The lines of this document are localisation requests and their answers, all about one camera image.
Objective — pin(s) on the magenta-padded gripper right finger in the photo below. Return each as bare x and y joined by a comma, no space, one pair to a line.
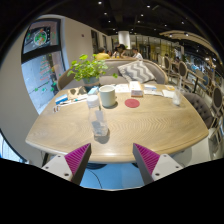
146,160

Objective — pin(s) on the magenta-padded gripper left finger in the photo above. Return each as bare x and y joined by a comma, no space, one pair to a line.
77,160

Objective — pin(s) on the clear white-capped water bottle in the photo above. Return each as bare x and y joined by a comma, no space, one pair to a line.
98,124

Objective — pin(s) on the pill blister pack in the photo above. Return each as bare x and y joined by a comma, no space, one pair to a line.
56,108

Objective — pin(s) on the flat round red coaster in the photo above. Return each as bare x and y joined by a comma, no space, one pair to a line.
132,103

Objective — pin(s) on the small blue white box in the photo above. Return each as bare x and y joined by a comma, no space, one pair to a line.
61,99

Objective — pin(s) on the white paper napkin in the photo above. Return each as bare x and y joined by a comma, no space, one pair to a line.
168,93

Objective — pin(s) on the white ceramic mug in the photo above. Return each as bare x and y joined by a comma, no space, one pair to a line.
107,96

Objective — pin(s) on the light blue carton box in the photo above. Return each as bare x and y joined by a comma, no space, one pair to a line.
93,90

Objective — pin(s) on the white orange carton box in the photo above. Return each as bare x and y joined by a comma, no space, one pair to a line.
136,89

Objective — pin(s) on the grey tufted chair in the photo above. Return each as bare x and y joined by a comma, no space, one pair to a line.
200,106

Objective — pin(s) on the white printed leaflet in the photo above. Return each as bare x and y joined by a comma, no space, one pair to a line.
122,88

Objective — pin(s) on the grey curved sofa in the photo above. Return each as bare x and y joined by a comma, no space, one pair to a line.
111,79

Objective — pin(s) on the grey white chevron cushion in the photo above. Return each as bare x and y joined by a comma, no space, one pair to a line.
136,71

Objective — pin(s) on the green potted plant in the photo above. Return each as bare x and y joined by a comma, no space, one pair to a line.
87,69

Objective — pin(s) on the window with colourful decals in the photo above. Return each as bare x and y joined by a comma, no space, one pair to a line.
40,73

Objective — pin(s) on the group of round-backed chairs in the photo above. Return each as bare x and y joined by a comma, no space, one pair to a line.
183,70

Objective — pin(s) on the person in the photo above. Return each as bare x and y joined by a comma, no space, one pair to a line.
120,50
101,55
137,54

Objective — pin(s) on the white round column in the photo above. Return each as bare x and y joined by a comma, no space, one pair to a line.
124,39

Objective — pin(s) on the group of ceiling spotlights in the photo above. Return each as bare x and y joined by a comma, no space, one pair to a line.
147,6

